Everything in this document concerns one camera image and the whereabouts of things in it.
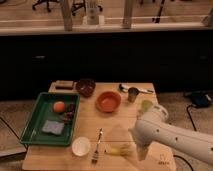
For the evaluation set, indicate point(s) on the orange fruit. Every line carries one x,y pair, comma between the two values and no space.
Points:
58,107

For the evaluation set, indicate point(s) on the black office chair base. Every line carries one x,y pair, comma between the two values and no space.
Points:
46,2

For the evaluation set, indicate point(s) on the blue sponge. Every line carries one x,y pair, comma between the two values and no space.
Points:
53,127

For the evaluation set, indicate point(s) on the dark blue object on floor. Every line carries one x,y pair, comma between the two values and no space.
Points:
200,100

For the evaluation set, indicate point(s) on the red-orange bowl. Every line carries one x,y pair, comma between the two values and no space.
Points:
108,101

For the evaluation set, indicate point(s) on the metal cup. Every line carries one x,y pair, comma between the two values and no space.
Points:
132,94

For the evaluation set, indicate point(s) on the brown wooden block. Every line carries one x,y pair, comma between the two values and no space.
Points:
60,84

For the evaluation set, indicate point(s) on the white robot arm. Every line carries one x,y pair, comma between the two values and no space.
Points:
152,126

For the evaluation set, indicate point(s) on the dark brown bowl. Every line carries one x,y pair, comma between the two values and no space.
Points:
85,87

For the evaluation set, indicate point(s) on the silver fork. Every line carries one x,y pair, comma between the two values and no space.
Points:
96,152

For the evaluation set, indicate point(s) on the light green cup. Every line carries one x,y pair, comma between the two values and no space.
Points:
145,105

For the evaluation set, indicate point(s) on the yellow banana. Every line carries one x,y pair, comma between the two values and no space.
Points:
120,151

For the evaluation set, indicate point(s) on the dark red grapes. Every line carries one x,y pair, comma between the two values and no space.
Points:
69,113

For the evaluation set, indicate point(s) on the green plastic tray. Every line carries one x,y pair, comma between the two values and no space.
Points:
43,110

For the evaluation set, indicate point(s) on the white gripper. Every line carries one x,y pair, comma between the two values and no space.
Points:
142,152

